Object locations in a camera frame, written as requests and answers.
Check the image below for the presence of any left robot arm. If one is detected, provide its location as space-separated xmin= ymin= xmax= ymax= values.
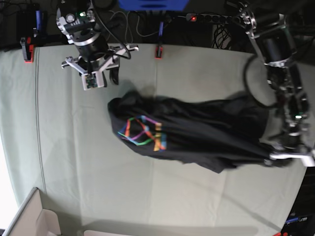
xmin=233 ymin=0 xmax=315 ymax=167

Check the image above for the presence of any red black clamp center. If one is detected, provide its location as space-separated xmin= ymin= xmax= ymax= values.
xmin=155 ymin=45 xmax=163 ymax=59

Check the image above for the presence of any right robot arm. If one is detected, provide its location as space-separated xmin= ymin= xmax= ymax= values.
xmin=56 ymin=0 xmax=139 ymax=90

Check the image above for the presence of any black t-shirt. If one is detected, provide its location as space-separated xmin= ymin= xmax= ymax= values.
xmin=108 ymin=91 xmax=271 ymax=173

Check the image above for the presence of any white power strip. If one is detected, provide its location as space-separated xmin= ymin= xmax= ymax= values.
xmin=185 ymin=13 xmax=232 ymax=25

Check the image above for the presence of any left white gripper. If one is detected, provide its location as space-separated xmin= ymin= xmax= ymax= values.
xmin=269 ymin=142 xmax=315 ymax=167

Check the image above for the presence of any blue box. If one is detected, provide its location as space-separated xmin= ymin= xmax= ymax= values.
xmin=118 ymin=0 xmax=189 ymax=11

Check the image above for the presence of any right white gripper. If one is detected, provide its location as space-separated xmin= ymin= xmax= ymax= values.
xmin=61 ymin=44 xmax=139 ymax=85

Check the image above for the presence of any cardboard box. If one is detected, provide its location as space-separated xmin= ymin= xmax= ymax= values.
xmin=3 ymin=187 xmax=62 ymax=236

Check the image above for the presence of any white cable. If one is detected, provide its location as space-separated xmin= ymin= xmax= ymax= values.
xmin=108 ymin=9 xmax=160 ymax=44

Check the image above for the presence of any black cable bundle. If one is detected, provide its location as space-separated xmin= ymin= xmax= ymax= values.
xmin=211 ymin=24 xmax=234 ymax=50

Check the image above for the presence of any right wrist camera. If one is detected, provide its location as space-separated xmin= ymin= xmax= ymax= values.
xmin=81 ymin=72 xmax=107 ymax=90

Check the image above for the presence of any red black clamp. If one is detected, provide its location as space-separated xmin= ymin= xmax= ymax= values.
xmin=20 ymin=37 xmax=34 ymax=63
xmin=155 ymin=45 xmax=163 ymax=59

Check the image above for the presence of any red black clamp left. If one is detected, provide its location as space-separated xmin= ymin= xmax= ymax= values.
xmin=20 ymin=37 xmax=34 ymax=63

